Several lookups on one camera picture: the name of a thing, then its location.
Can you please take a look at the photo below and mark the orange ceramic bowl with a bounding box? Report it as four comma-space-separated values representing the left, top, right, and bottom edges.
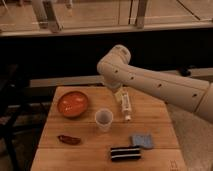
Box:
57, 91, 89, 118

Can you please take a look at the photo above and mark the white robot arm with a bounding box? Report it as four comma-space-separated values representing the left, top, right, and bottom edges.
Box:
97, 45, 213, 124

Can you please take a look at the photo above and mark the white plastic bottle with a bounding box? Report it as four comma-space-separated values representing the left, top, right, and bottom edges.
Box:
121, 92, 132, 121

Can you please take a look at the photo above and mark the black white striped block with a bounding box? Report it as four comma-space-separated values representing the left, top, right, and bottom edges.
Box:
110, 146, 141, 161

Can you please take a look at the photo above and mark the red chili pepper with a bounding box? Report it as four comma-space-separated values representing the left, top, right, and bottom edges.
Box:
58, 135, 81, 145

